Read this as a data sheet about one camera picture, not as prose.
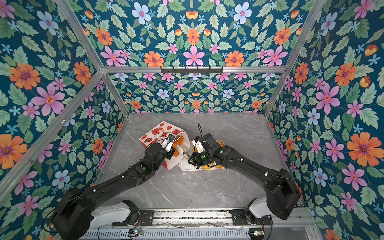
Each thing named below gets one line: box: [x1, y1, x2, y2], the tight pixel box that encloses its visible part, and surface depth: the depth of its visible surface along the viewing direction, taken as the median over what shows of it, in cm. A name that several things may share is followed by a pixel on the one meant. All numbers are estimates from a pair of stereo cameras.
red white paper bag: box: [138, 120, 191, 171], surface depth 92 cm
